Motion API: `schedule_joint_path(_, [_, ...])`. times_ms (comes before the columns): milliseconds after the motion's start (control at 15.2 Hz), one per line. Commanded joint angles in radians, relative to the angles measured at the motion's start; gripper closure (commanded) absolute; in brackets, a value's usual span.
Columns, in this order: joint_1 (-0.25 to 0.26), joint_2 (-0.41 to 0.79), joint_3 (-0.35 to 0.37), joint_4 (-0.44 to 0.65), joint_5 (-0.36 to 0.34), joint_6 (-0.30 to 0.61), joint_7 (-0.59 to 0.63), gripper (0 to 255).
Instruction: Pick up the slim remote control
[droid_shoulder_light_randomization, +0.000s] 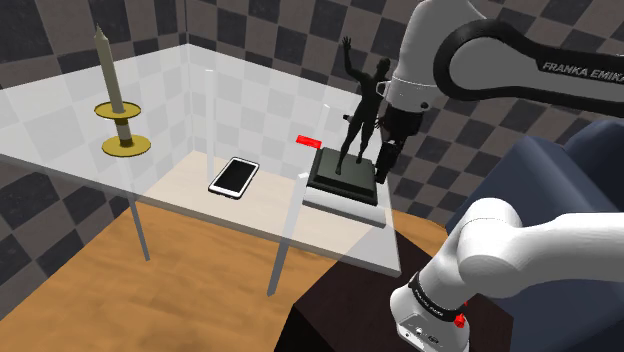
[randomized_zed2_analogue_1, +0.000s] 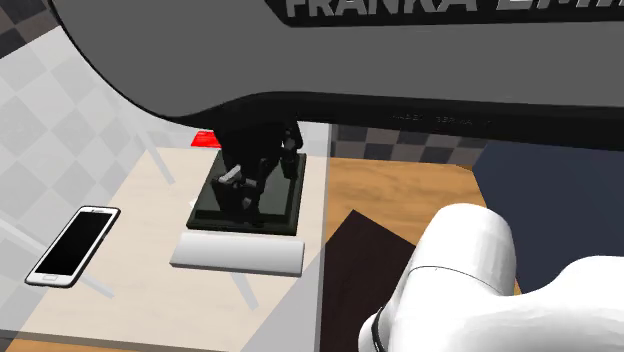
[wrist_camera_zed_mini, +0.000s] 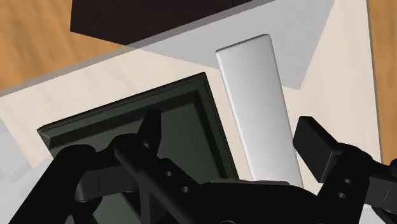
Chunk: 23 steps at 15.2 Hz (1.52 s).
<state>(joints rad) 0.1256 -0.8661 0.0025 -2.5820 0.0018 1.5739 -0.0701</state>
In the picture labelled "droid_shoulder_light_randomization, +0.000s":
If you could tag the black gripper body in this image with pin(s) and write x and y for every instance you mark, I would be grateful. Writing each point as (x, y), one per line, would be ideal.
(403, 124)

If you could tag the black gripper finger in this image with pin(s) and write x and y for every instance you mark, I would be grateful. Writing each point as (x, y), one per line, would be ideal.
(388, 163)

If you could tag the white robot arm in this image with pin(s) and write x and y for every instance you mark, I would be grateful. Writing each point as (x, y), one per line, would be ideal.
(492, 253)

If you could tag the black human figure statue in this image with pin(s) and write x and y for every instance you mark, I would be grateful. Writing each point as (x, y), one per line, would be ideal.
(347, 180)

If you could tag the pale grey flat slab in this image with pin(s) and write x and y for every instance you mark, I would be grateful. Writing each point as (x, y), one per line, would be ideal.
(341, 208)

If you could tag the small red flat block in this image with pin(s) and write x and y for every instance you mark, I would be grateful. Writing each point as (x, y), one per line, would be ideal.
(309, 141)

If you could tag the dark robot stand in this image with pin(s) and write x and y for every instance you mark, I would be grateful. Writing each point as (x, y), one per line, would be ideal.
(351, 312)

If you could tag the white-framed black smartphone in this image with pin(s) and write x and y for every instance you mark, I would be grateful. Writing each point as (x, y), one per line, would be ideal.
(234, 177)

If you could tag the beige candle on brass holder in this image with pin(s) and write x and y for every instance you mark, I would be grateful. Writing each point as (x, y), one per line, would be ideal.
(116, 92)

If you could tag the clear glass table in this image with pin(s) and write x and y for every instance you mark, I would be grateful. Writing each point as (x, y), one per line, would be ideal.
(58, 131)

